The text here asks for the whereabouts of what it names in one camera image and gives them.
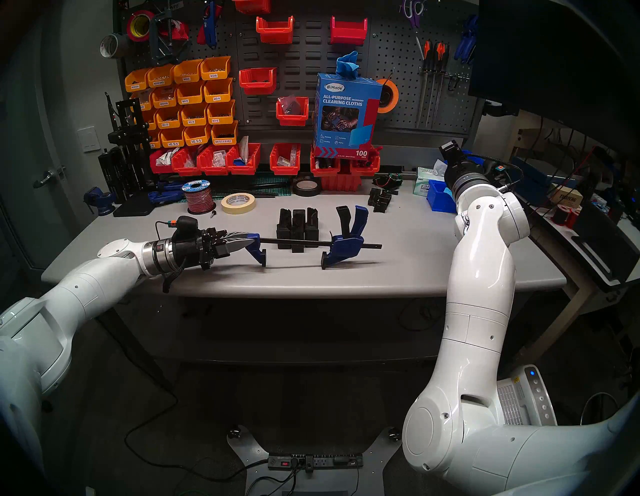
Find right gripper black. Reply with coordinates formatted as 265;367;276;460
438;140;488;182

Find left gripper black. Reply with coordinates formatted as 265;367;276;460
172;229;257;271

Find blue black bar clamp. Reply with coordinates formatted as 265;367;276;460
245;205;383;271

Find black 3D printed piece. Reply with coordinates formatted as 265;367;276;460
291;206;321;253
276;208;294;250

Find small black printed parts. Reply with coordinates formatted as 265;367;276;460
367;187;394;213

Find printed brown cardboard box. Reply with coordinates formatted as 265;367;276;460
549;185;584;208

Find grey metal screw clamp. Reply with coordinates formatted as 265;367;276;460
149;2;193;66

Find green white tissue box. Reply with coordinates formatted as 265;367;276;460
416;161;448;197

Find cream masking tape roll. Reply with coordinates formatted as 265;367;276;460
220;192;256;215

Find green cutting mat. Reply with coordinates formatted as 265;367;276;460
210;172;293;197

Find blue hand tool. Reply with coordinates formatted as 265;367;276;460
147;181;187;205

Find dark blue equipment box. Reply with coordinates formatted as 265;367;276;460
515;156;583;203

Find orange black screwdriver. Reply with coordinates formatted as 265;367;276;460
431;41;451;128
417;40;433;128

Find red nested bin stack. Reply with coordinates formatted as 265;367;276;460
321;173;363;192

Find blue cleaning cloths box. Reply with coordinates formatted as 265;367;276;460
312;72;383;160

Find blue cloth in box opening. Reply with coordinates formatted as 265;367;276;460
335;50;360;78

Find small blue bench vise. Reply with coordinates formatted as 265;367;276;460
83;186;118;217

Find large black monitor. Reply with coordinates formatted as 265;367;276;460
467;0;640;156

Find grey pegboard back panel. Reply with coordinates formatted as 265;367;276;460
117;0;488;146

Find black flat equipment case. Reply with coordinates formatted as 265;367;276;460
571;202;640;286

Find white side desk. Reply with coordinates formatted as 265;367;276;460
500;177;640;371

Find grey door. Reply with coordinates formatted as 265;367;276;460
0;30;96;273

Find black power strip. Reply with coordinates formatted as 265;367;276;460
267;452;364;471

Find red yellow tape roll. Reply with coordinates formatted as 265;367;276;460
126;10;156;42

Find white air purifier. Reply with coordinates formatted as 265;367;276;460
495;365;558;427

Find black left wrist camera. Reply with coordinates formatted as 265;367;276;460
172;216;199;240

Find red wire spool blue label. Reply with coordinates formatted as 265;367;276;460
181;180;217;215

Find black wired electronics module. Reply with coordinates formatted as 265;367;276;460
372;172;405;196

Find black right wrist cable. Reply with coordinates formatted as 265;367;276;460
462;151;525;195

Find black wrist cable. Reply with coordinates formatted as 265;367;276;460
155;220;190;294
462;151;525;195

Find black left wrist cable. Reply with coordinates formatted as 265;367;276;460
155;220;190;294

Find red black wire spool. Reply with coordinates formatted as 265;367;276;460
551;204;582;228

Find purple handled scissors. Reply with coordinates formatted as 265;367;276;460
399;0;426;28

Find white wall switch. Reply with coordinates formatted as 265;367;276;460
78;126;102;153

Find silver door handle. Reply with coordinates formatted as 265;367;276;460
32;166;67;190

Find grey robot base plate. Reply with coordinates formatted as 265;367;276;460
227;425;403;496

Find blue handled hanging tool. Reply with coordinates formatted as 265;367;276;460
197;0;223;50

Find black power cable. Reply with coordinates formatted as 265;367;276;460
122;350;271;481

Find grey duct tape roll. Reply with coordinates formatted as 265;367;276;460
99;33;132;60

